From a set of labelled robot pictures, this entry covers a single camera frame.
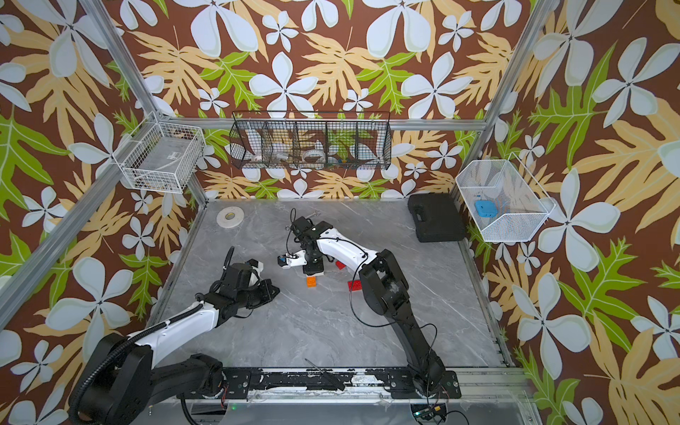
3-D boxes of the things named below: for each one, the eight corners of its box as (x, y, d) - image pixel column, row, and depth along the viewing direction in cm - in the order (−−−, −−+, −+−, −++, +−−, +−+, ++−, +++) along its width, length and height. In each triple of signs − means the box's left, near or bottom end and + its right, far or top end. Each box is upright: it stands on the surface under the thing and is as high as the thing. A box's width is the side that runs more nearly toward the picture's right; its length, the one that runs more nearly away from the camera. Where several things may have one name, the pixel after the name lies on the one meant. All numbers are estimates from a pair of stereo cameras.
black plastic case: (417, 242, 109) (420, 234, 104) (406, 196, 126) (409, 187, 122) (465, 242, 109) (470, 234, 104) (448, 196, 126) (452, 187, 122)
